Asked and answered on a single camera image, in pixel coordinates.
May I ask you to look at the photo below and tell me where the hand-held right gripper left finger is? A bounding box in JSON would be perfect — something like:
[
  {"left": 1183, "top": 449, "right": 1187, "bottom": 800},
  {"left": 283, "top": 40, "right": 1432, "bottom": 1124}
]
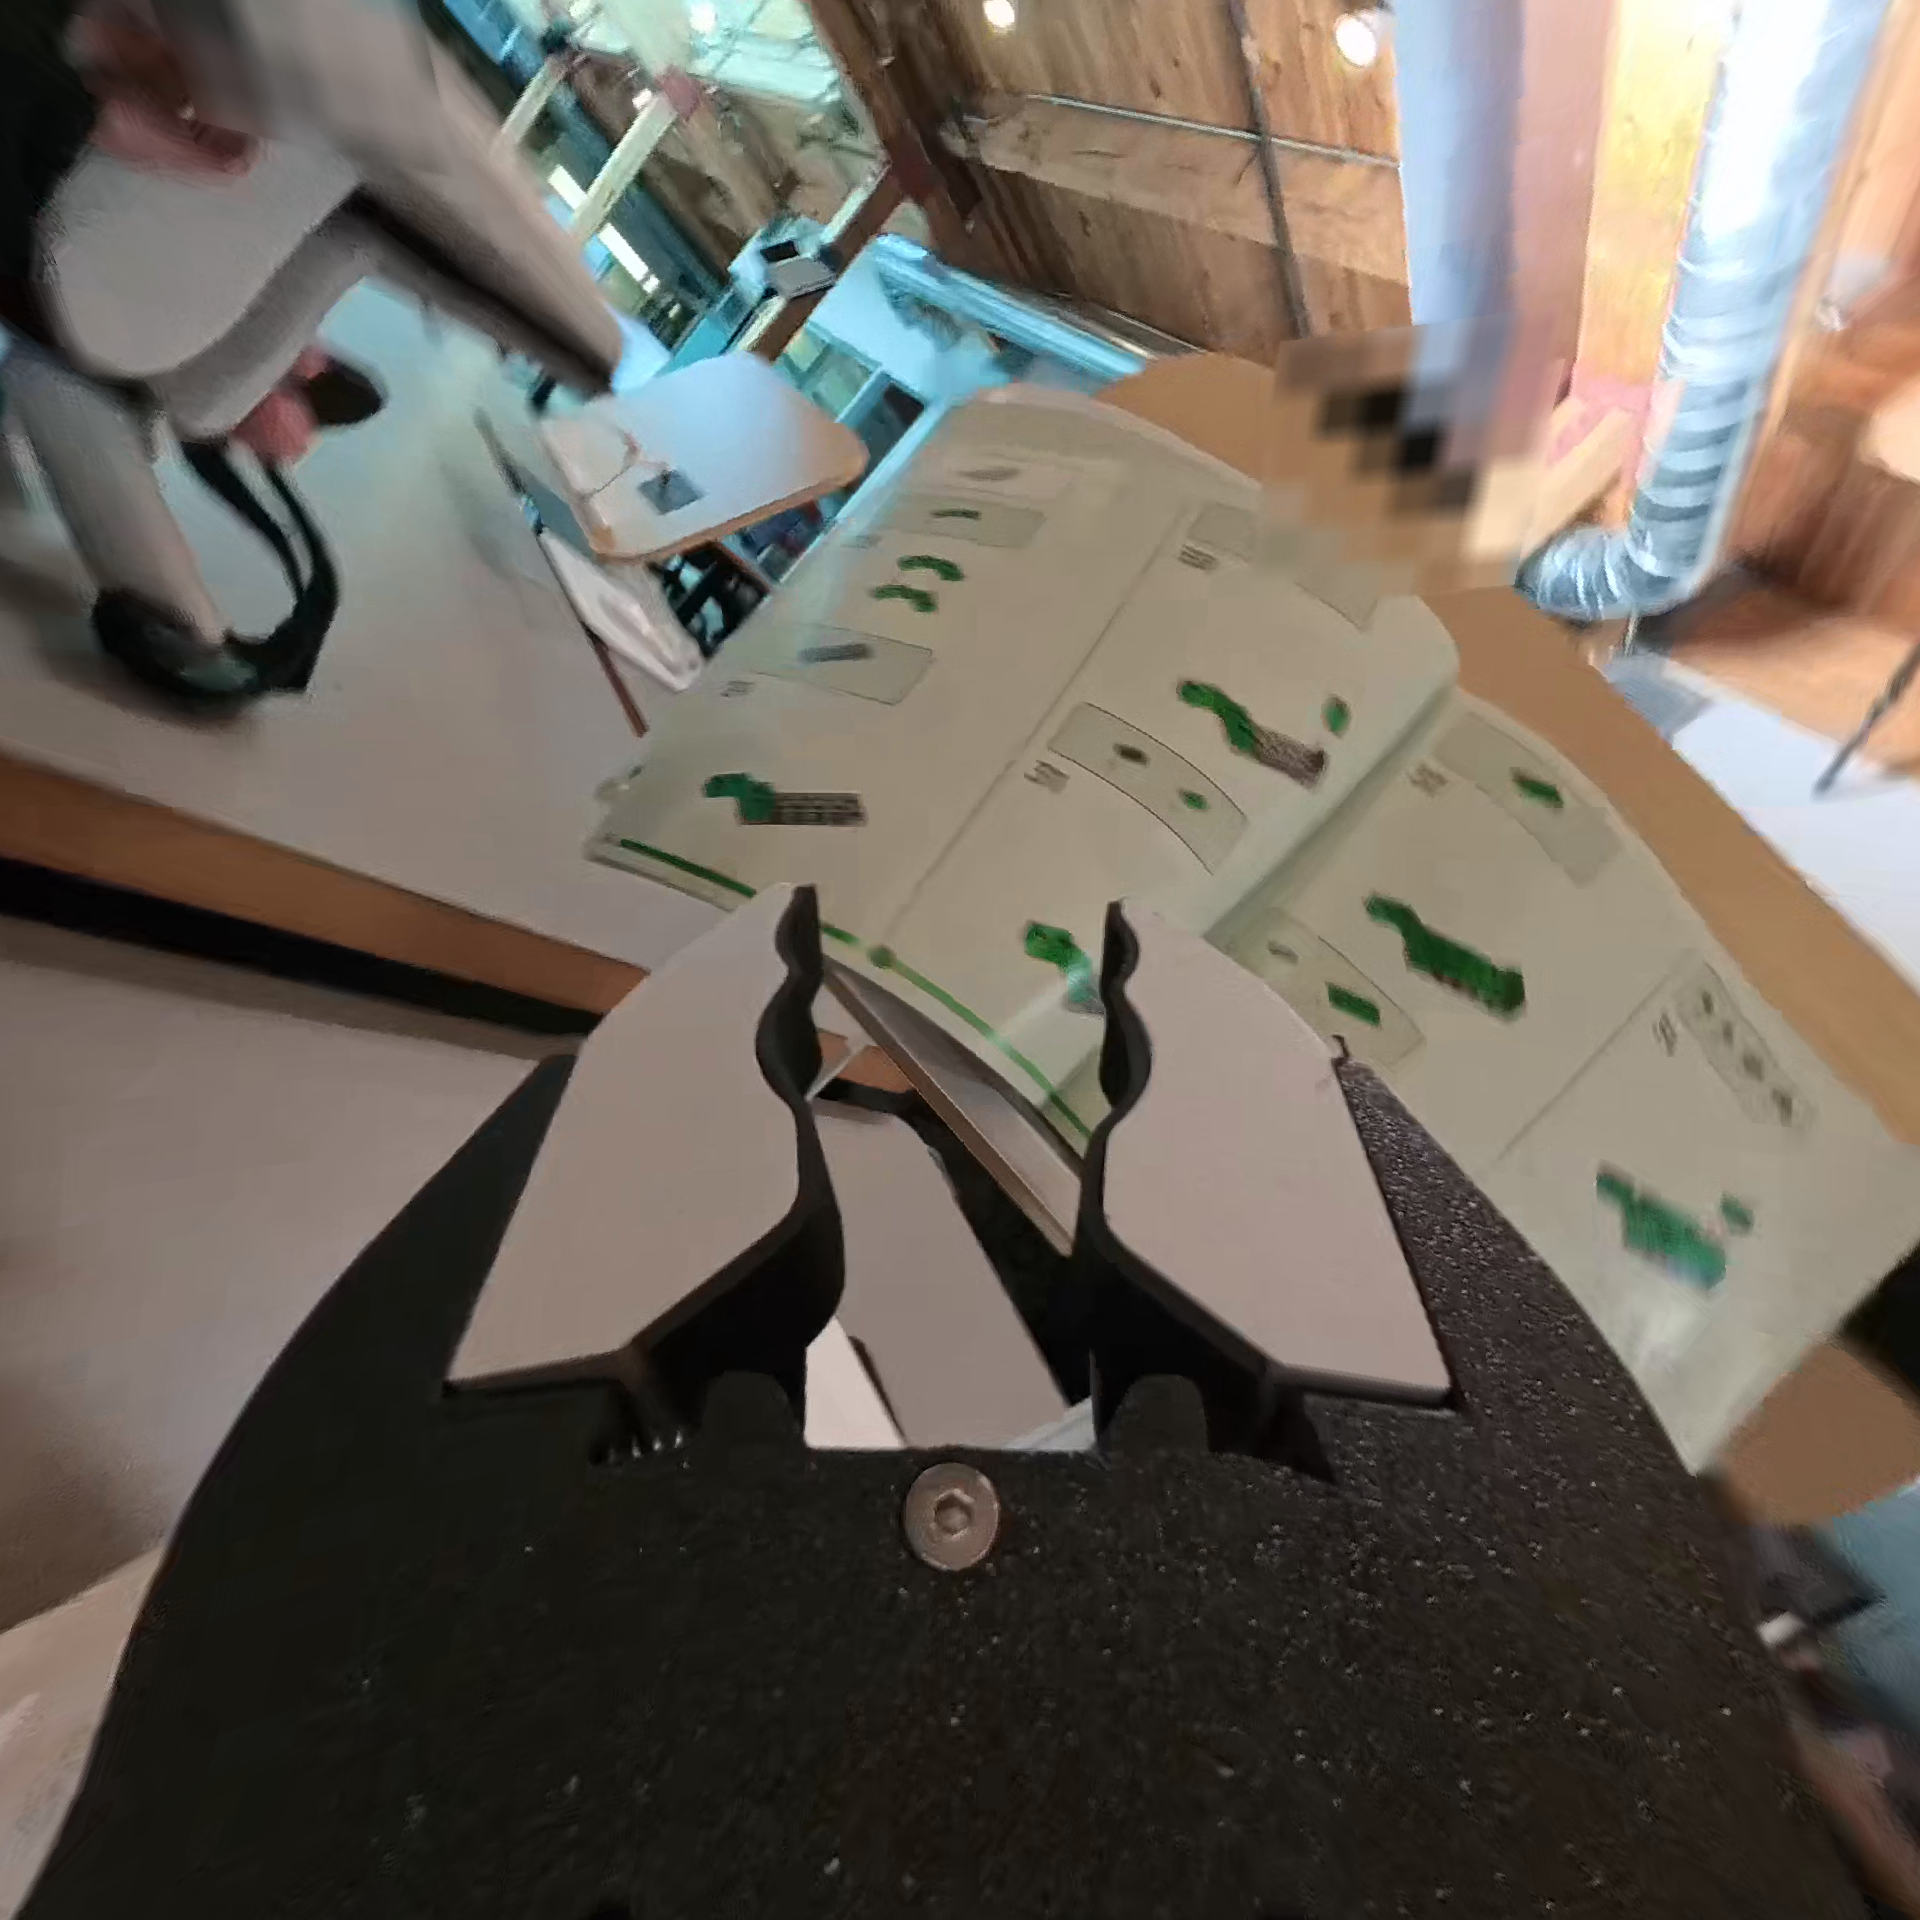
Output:
[{"left": 448, "top": 884, "right": 845, "bottom": 1404}]

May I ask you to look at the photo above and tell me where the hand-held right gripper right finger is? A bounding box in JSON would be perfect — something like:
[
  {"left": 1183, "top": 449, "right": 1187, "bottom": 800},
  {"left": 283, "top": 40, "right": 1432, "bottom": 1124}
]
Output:
[{"left": 1072, "top": 900, "right": 1453, "bottom": 1413}]

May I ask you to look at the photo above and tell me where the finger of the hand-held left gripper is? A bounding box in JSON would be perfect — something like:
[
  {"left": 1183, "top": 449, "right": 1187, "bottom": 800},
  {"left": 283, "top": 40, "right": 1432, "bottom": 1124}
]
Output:
[{"left": 201, "top": 0, "right": 625, "bottom": 400}]

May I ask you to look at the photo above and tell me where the brick instruction booklet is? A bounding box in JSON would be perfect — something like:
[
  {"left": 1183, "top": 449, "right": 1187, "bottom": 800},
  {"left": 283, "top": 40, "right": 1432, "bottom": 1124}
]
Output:
[{"left": 585, "top": 381, "right": 1906, "bottom": 1480}]

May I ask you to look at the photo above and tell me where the wooden book stand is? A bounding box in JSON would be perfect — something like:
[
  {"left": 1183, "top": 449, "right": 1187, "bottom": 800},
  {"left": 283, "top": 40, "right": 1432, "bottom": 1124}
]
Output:
[
  {"left": 809, "top": 353, "right": 1920, "bottom": 1532},
  {"left": 538, "top": 353, "right": 873, "bottom": 692}
]

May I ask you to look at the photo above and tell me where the silver ventilation duct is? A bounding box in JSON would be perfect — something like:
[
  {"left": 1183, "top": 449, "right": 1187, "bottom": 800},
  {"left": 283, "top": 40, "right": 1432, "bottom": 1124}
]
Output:
[{"left": 1515, "top": 0, "right": 1914, "bottom": 625}]

